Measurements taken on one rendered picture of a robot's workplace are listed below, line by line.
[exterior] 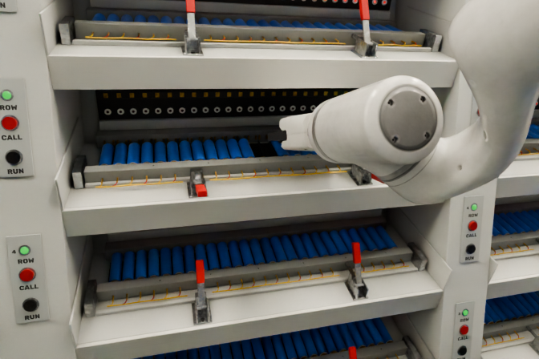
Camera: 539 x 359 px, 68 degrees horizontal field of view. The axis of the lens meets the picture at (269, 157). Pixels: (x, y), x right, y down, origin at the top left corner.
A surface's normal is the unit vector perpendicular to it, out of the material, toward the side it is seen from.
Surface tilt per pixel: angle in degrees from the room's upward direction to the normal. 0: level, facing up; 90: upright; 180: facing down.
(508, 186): 111
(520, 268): 21
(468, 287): 90
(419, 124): 81
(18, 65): 90
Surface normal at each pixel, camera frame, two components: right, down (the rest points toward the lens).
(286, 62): 0.25, 0.50
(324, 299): 0.08, -0.86
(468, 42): -0.90, 0.22
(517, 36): -0.65, 0.45
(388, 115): 0.16, -0.02
